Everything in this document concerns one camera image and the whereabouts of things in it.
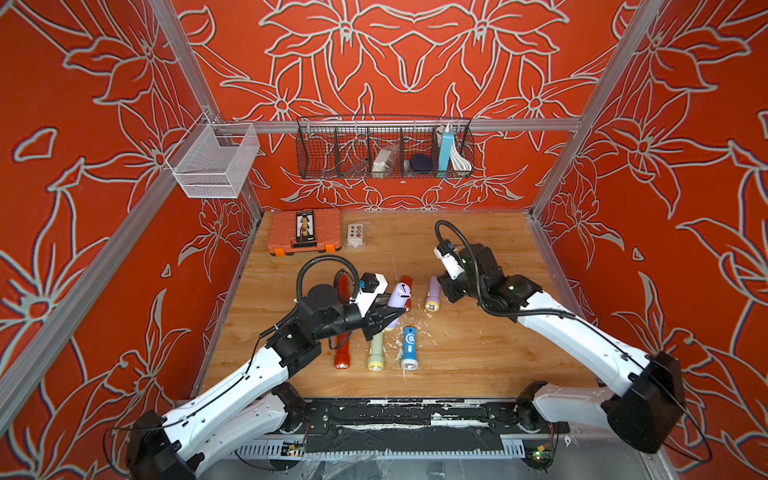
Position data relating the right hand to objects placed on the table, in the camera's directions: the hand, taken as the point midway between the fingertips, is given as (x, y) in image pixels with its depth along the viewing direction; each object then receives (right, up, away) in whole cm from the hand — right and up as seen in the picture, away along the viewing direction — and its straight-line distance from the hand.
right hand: (437, 274), depth 79 cm
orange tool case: (-52, +13, +31) cm, 62 cm away
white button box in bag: (-25, +11, +28) cm, 39 cm away
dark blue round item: (-2, +34, +16) cm, 38 cm away
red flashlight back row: (-6, -4, +18) cm, 20 cm away
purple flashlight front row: (-12, -3, -16) cm, 20 cm away
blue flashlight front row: (-8, -23, 0) cm, 24 cm away
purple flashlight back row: (+1, -10, +11) cm, 15 cm away
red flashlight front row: (-26, -23, +2) cm, 35 cm away
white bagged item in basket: (-14, +34, +12) cm, 39 cm away
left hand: (-11, -5, -14) cm, 18 cm away
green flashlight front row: (-17, -23, 0) cm, 29 cm away
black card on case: (-42, +12, +24) cm, 50 cm away
